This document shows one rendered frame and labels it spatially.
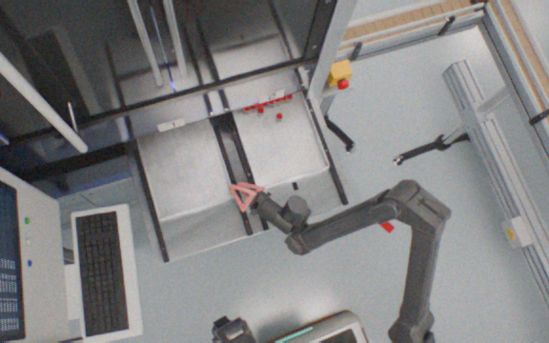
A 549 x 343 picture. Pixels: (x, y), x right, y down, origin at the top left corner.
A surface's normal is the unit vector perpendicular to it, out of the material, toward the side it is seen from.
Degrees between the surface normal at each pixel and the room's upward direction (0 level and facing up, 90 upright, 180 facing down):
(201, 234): 0
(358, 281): 0
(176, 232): 0
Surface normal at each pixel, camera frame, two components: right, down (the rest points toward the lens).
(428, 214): 0.22, -0.62
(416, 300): -0.62, 0.49
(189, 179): 0.04, -0.25
